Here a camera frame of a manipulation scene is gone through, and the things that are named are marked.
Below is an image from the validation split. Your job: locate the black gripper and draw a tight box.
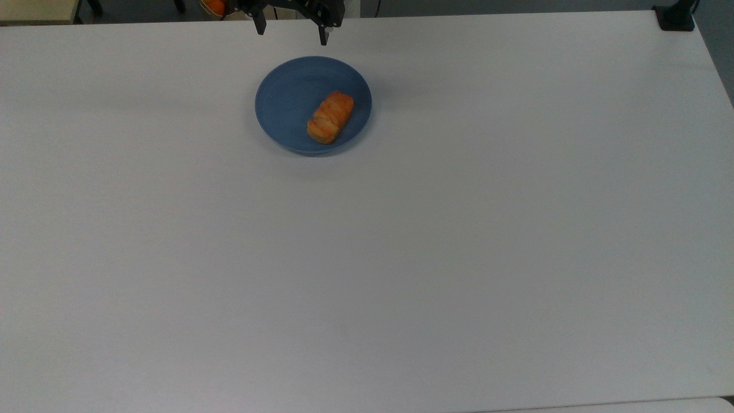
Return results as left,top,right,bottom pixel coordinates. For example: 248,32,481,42
232,0,346,46

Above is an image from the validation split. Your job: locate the blue round plate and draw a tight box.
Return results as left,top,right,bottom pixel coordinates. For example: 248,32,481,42
255,56,373,155

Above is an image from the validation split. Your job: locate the orange bread loaf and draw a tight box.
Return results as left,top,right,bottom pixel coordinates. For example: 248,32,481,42
307,91,355,145

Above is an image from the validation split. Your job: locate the beige side table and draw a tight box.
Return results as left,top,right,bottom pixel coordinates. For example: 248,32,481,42
0,0,79,24

